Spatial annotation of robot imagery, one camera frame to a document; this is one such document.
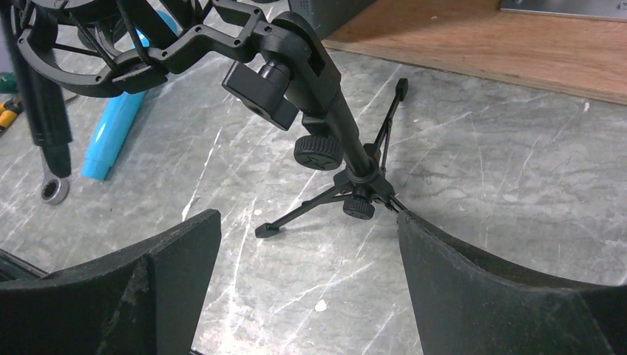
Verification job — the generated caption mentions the grey metal bracket stand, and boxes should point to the grey metal bracket stand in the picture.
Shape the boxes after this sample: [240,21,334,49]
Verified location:
[499,0,626,22]

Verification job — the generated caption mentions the yellow handled pliers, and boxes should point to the yellow handled pliers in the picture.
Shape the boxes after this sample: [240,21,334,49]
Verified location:
[1,95,24,135]

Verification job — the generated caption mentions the blue microphone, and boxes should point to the blue microphone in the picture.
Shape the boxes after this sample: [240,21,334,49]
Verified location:
[80,10,180,181]

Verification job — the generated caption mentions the black microphone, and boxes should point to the black microphone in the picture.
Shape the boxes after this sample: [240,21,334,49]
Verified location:
[1,1,72,178]

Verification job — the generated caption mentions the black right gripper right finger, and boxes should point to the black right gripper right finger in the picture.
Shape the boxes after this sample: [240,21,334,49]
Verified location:
[397,212,626,354]

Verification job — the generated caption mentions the silver ratchet wrench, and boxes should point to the silver ratchet wrench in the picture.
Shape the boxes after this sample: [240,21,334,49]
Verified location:
[40,148,70,206]

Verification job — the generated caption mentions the wooden board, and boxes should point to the wooden board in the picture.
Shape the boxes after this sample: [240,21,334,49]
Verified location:
[325,1,626,104]

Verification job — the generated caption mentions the blue network switch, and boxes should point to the blue network switch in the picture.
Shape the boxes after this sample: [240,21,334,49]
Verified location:
[288,0,375,39]

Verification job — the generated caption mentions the black tripod shock mount stand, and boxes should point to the black tripod shock mount stand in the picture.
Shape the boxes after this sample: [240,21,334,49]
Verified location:
[10,1,408,238]

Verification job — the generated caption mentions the green handled screwdriver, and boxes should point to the green handled screwdriver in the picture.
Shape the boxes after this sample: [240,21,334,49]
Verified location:
[0,72,19,95]

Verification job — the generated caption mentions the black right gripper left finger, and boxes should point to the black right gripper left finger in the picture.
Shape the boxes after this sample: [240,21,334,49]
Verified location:
[1,209,222,354]

